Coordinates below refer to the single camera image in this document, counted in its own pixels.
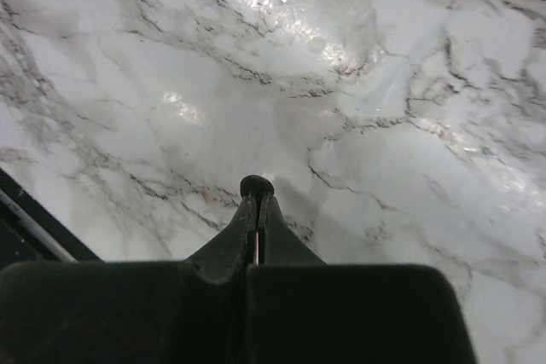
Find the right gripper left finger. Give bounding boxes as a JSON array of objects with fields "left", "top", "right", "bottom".
[{"left": 1, "top": 195, "right": 258, "bottom": 363}]

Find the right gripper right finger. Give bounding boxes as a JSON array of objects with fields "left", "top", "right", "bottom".
[{"left": 244, "top": 194, "right": 476, "bottom": 363}]

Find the black earbud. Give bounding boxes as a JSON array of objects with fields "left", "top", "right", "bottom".
[{"left": 240, "top": 175, "right": 275, "bottom": 199}]

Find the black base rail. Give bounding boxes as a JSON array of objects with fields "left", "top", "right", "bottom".
[{"left": 1, "top": 171, "right": 100, "bottom": 268}]

